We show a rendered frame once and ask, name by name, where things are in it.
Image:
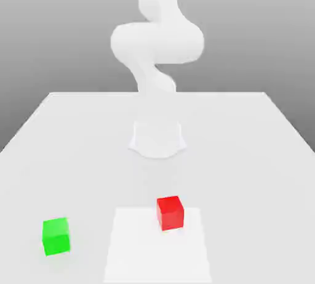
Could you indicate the small green cube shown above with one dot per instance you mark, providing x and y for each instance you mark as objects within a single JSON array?
[{"x": 56, "y": 236}]

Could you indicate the small red cube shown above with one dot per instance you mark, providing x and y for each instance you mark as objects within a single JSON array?
[{"x": 170, "y": 213}]

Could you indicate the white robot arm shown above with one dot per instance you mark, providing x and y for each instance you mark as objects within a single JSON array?
[{"x": 157, "y": 42}]

